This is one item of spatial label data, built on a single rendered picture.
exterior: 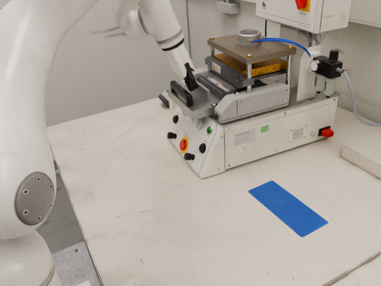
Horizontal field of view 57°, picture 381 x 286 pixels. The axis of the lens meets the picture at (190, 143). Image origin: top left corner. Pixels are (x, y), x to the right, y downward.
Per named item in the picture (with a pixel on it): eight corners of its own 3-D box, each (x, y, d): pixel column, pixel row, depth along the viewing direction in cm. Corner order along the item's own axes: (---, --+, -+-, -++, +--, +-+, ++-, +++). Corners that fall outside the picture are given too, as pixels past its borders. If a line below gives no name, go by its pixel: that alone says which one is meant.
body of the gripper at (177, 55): (155, 42, 110) (169, 72, 117) (166, 50, 102) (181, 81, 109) (175, 30, 111) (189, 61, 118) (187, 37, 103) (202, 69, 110)
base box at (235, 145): (277, 105, 158) (279, 68, 149) (338, 142, 128) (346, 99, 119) (165, 135, 142) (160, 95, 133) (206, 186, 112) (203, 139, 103)
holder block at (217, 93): (236, 74, 134) (236, 67, 132) (266, 91, 118) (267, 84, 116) (197, 82, 129) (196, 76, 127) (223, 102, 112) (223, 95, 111)
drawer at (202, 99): (239, 81, 137) (239, 62, 133) (272, 101, 119) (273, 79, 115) (168, 98, 128) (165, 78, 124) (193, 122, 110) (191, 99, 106)
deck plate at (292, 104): (279, 67, 150) (279, 65, 149) (340, 95, 122) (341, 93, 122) (180, 91, 136) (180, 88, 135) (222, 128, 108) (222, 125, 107)
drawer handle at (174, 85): (176, 90, 124) (174, 79, 122) (193, 105, 112) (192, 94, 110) (170, 91, 123) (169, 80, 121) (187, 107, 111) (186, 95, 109)
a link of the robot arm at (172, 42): (151, 37, 109) (155, 46, 110) (161, 43, 102) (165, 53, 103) (174, 24, 110) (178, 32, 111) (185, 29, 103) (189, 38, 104)
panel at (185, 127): (166, 136, 140) (182, 92, 134) (198, 176, 116) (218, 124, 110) (162, 135, 139) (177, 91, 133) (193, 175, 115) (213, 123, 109)
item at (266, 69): (253, 57, 134) (254, 32, 129) (290, 74, 116) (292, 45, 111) (212, 66, 128) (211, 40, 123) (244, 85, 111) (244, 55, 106)
